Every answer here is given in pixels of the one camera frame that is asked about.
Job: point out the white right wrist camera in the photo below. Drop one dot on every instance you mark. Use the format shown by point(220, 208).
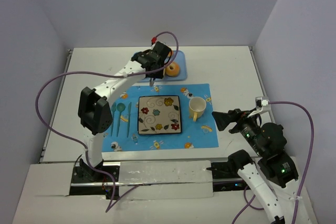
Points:
point(262, 106)

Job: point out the yellow mug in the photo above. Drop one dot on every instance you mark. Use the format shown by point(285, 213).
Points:
point(196, 106)

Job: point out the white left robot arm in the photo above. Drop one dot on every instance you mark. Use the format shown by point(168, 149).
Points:
point(95, 104)

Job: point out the teal plastic knife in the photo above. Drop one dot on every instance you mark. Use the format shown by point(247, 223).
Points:
point(129, 118)

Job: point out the metal serving tongs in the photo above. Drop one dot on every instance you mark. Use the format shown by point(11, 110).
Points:
point(151, 82)

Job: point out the blue cartoon placemat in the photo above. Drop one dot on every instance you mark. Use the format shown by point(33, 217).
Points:
point(199, 134)

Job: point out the teal plastic spoon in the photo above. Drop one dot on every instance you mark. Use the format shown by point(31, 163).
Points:
point(120, 109)

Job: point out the metal rail with white cover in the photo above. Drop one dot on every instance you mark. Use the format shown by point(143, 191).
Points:
point(156, 180)

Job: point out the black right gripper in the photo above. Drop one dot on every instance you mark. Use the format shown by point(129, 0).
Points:
point(235, 120)

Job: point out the blue plastic tray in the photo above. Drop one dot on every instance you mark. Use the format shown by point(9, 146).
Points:
point(181, 69)

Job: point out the square floral plate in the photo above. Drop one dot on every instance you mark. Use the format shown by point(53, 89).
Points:
point(158, 115)

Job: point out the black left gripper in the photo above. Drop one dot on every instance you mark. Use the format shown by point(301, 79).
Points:
point(154, 74)

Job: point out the sugared orange donut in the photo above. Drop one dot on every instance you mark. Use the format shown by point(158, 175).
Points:
point(172, 70)

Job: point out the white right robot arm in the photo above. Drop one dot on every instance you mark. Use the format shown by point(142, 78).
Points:
point(273, 179)

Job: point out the teal plastic fork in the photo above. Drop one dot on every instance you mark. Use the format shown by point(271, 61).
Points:
point(113, 110)

